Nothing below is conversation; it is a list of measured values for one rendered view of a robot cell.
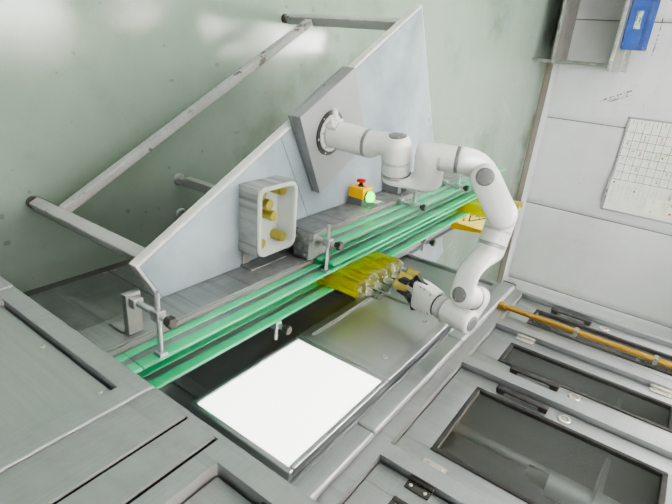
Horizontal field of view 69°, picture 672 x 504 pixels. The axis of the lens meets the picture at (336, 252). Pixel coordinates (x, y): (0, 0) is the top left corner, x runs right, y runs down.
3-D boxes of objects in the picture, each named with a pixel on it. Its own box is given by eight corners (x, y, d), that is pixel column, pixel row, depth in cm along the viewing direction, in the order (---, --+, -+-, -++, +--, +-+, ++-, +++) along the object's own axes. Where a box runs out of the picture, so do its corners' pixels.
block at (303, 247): (291, 255, 169) (306, 261, 165) (292, 230, 165) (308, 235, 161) (298, 252, 171) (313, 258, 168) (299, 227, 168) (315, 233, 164)
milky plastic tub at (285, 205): (239, 251, 156) (258, 259, 151) (239, 183, 147) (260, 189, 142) (276, 237, 169) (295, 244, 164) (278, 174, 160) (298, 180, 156)
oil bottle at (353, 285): (312, 280, 172) (362, 301, 161) (313, 266, 170) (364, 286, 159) (322, 276, 177) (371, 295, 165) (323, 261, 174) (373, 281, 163)
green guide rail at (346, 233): (316, 240, 166) (335, 246, 162) (316, 237, 166) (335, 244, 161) (493, 167, 299) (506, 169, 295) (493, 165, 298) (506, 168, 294)
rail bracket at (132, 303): (111, 331, 122) (167, 368, 110) (103, 271, 115) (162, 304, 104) (128, 324, 125) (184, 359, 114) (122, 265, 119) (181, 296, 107)
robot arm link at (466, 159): (457, 141, 143) (508, 148, 139) (461, 150, 156) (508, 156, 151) (447, 187, 144) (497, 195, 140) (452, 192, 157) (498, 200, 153)
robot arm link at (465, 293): (487, 241, 153) (464, 304, 155) (466, 234, 144) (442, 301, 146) (511, 249, 147) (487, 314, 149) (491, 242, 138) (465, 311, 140)
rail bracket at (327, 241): (306, 266, 166) (336, 278, 159) (309, 220, 159) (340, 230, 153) (312, 264, 168) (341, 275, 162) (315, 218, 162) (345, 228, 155)
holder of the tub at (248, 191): (238, 265, 158) (256, 273, 154) (238, 183, 147) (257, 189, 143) (274, 251, 171) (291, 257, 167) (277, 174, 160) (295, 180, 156)
